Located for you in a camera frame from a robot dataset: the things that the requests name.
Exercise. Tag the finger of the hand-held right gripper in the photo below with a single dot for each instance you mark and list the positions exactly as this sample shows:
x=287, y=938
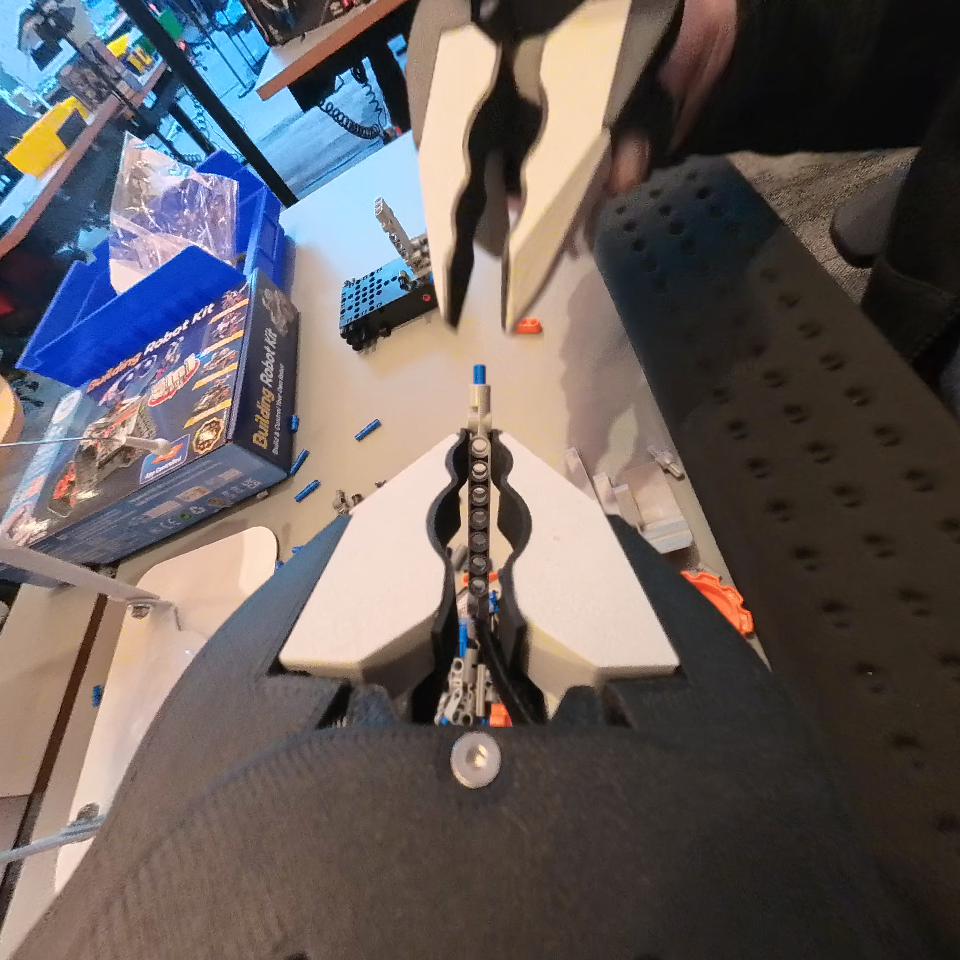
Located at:
x=570, y=187
x=450, y=150

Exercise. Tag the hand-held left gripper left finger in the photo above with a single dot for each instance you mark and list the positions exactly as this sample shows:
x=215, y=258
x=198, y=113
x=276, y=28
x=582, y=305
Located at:
x=360, y=592

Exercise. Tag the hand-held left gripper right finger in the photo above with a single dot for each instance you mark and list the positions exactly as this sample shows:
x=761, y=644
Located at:
x=585, y=592

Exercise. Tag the grey and black beam assembly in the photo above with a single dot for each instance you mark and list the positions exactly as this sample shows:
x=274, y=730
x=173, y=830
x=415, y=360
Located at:
x=480, y=510

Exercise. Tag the orange small bush piece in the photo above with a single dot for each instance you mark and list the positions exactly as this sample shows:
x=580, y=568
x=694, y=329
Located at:
x=529, y=326

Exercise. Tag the light grey connector piece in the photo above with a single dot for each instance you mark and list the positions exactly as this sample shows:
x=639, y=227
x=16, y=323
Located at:
x=480, y=409

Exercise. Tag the person's right forearm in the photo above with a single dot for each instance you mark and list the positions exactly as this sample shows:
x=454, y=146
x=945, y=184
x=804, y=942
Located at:
x=825, y=67

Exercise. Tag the person's right hand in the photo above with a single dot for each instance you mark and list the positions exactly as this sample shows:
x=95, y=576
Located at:
x=701, y=75

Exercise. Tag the grey long flat bar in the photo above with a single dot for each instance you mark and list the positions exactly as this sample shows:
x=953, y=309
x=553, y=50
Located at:
x=609, y=495
x=581, y=480

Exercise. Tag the grey curved panel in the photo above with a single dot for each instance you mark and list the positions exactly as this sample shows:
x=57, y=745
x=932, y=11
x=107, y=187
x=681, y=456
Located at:
x=652, y=510

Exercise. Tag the orange gear wheel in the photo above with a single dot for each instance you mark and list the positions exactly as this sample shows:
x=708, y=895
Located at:
x=720, y=600

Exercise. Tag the white book stand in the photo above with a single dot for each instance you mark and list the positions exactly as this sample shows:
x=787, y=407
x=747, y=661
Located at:
x=210, y=585

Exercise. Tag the wooden edged desk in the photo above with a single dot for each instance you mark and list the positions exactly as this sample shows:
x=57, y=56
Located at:
x=75, y=154
x=322, y=67

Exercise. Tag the light grey axle connector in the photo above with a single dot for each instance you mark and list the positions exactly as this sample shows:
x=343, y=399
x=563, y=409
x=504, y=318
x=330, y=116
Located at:
x=666, y=461

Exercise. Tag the black perforated block assembly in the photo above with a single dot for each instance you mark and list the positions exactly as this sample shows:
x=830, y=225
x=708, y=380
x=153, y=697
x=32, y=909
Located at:
x=375, y=300

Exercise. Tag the black steel column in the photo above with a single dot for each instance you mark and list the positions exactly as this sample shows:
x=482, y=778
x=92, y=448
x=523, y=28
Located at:
x=217, y=112

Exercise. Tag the black perforated edge pad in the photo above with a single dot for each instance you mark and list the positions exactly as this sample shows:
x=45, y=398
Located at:
x=787, y=450

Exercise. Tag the blue robot kit box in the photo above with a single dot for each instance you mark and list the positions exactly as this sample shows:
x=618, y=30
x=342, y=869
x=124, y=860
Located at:
x=150, y=420

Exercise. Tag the clear plastic bag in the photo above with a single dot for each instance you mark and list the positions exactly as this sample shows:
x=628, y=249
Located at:
x=172, y=210

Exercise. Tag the blue plastic bin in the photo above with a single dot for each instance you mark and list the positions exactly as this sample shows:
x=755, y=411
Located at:
x=90, y=330

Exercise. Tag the yellow bin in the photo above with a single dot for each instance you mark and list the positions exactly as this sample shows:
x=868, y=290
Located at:
x=45, y=142

